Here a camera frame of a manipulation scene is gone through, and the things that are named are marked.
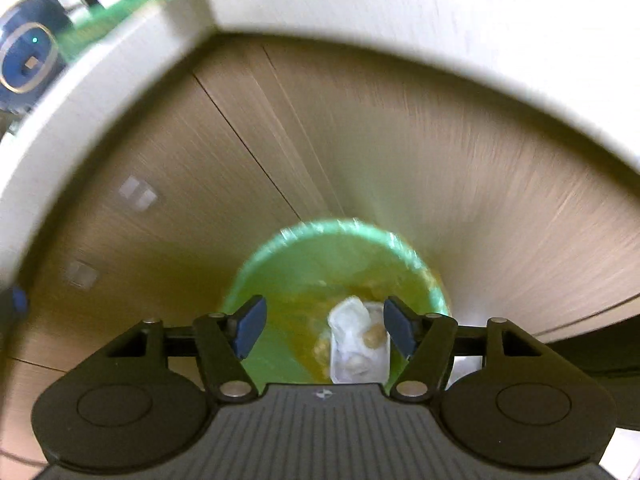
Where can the red white plastic tray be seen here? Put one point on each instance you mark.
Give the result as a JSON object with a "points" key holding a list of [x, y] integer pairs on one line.
{"points": [[359, 343]]}

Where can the navy blue rice cooker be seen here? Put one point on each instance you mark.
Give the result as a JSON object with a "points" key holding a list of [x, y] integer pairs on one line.
{"points": [[30, 56]]}

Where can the green lined trash bin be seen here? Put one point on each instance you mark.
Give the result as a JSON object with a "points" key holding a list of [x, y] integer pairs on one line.
{"points": [[305, 271]]}

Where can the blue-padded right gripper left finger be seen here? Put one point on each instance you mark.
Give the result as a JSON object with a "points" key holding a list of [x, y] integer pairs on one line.
{"points": [[223, 342]]}

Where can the green snack bag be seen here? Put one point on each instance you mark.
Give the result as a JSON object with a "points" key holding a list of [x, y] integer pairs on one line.
{"points": [[115, 7]]}

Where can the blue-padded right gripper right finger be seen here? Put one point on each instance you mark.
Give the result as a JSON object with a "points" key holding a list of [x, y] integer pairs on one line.
{"points": [[427, 344]]}

